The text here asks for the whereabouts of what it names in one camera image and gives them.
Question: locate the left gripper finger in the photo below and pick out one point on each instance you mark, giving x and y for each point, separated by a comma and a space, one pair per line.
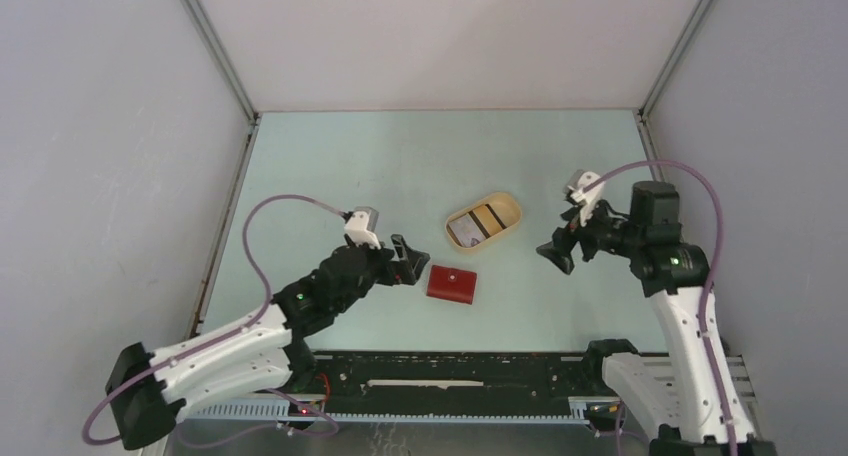
412, 265
401, 247

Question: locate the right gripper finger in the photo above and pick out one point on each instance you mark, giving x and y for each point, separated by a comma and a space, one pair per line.
589, 249
559, 253

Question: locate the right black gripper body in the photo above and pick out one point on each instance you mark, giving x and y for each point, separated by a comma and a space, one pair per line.
613, 234

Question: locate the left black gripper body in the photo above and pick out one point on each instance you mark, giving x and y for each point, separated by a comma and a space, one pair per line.
386, 271

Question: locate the red card holder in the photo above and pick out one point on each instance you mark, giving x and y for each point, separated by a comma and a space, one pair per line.
452, 284

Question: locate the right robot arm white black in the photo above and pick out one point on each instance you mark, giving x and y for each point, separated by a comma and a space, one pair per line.
707, 415

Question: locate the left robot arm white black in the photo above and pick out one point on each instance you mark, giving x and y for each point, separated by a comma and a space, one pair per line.
152, 391

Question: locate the beige oval tray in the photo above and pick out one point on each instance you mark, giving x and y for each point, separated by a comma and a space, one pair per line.
507, 208

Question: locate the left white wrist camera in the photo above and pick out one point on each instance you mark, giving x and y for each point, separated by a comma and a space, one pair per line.
360, 227

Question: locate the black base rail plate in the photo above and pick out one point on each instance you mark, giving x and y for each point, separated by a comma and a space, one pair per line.
453, 384

